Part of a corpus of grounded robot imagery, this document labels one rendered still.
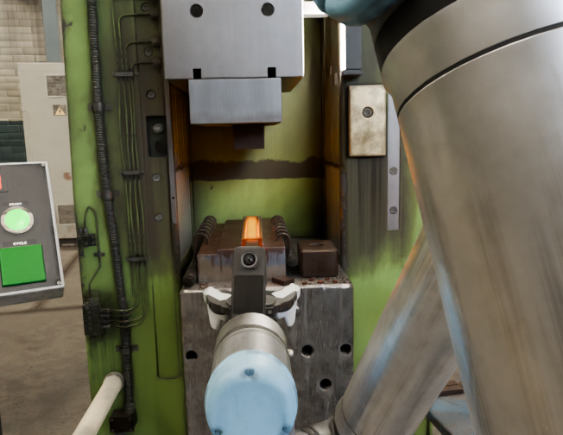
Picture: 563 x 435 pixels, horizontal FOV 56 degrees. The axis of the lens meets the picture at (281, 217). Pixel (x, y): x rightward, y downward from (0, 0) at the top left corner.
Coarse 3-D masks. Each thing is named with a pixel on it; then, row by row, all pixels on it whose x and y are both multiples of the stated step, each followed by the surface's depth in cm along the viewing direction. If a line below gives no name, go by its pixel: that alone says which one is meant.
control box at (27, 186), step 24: (0, 168) 107; (24, 168) 109; (0, 192) 106; (24, 192) 107; (48, 192) 109; (0, 216) 104; (48, 216) 108; (0, 240) 102; (24, 240) 104; (48, 240) 106; (48, 264) 104; (0, 288) 99; (24, 288) 100; (48, 288) 102
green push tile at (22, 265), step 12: (0, 252) 101; (12, 252) 101; (24, 252) 102; (36, 252) 103; (0, 264) 100; (12, 264) 101; (24, 264) 101; (36, 264) 102; (12, 276) 100; (24, 276) 101; (36, 276) 101
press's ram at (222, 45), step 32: (160, 0) 111; (192, 0) 111; (224, 0) 111; (256, 0) 112; (288, 0) 112; (192, 32) 112; (224, 32) 112; (256, 32) 113; (288, 32) 113; (192, 64) 113; (224, 64) 113; (256, 64) 114; (288, 64) 114
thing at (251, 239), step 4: (248, 220) 148; (252, 220) 147; (256, 220) 148; (248, 224) 141; (252, 224) 140; (256, 224) 140; (248, 228) 135; (252, 228) 135; (256, 228) 135; (248, 232) 129; (252, 232) 129; (256, 232) 129; (248, 236) 124; (252, 236) 124; (256, 236) 124; (244, 240) 118; (248, 240) 118; (252, 240) 118; (256, 240) 118; (260, 240) 118; (244, 244) 118; (248, 244) 113; (252, 244) 113; (256, 244) 113; (260, 244) 118
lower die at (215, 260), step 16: (224, 224) 158; (240, 224) 152; (224, 240) 130; (240, 240) 124; (272, 240) 127; (208, 256) 120; (224, 256) 120; (272, 256) 120; (208, 272) 120; (224, 272) 120; (272, 272) 121
